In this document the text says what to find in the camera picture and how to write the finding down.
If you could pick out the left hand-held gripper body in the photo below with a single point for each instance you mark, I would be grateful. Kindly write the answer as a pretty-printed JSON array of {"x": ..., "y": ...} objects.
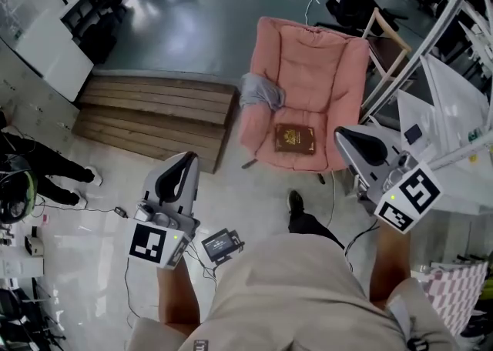
[{"x": 148, "y": 243}]

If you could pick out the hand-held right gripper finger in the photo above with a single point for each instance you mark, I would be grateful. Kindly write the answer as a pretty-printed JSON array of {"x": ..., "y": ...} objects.
[
  {"x": 364, "y": 170},
  {"x": 387, "y": 139}
]

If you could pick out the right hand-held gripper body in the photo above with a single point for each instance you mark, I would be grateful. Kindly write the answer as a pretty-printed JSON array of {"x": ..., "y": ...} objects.
[{"x": 412, "y": 195}]

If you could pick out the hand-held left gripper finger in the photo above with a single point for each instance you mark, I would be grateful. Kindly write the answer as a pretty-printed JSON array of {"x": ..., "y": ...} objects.
[
  {"x": 151, "y": 188},
  {"x": 190, "y": 195}
]

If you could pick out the brown hardcover book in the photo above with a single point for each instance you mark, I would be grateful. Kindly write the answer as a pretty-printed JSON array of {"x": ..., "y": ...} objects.
[{"x": 294, "y": 138}]

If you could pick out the pink armchair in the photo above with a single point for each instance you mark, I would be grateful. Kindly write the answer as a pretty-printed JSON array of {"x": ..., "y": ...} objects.
[{"x": 308, "y": 72}]

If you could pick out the person's right forearm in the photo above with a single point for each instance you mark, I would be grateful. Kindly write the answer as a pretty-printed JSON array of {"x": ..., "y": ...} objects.
[{"x": 389, "y": 265}]

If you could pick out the person's left forearm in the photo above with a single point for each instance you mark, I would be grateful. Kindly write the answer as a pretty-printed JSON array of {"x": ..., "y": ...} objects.
[{"x": 175, "y": 295}]

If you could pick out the small black box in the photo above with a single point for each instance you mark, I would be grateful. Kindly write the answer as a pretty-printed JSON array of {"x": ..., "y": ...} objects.
[{"x": 413, "y": 134}]

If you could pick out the black power adapter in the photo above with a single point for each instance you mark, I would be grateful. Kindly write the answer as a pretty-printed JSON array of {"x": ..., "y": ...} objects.
[{"x": 121, "y": 212}]

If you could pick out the small black screen device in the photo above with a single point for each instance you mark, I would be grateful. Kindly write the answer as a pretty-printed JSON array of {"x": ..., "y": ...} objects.
[{"x": 217, "y": 243}]

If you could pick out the wooden step platform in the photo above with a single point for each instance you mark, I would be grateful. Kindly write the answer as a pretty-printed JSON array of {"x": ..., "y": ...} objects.
[{"x": 154, "y": 118}]

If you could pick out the white metal shelf rack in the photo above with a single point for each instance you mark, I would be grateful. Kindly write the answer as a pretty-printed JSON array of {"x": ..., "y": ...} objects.
[{"x": 454, "y": 118}]

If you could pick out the person's black shoe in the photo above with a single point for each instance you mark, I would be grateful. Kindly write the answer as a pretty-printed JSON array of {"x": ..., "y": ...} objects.
[{"x": 296, "y": 201}]

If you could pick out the wooden chair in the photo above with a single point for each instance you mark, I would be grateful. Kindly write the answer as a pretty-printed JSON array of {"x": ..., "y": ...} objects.
[{"x": 389, "y": 47}]

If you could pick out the pink checkered table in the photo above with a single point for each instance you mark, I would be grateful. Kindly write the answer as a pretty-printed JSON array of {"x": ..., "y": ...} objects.
[{"x": 454, "y": 295}]

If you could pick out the grey cloth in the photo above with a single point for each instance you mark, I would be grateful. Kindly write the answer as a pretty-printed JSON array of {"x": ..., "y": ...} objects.
[{"x": 258, "y": 89}]

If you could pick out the white cardboard box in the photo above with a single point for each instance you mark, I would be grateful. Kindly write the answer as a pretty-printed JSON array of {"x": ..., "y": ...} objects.
[{"x": 19, "y": 266}]

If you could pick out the person's beige shirt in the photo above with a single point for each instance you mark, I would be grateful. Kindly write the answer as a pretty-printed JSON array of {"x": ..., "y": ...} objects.
[{"x": 289, "y": 295}]

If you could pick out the grey metal lockers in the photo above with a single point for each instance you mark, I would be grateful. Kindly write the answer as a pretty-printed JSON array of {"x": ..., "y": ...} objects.
[{"x": 34, "y": 103}]

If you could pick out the black equipment stand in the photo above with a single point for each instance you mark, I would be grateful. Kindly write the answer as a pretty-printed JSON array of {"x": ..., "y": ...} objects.
[{"x": 15, "y": 303}]

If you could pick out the white counter cabinet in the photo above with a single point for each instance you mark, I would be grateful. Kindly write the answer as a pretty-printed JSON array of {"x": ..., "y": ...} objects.
[{"x": 54, "y": 53}]

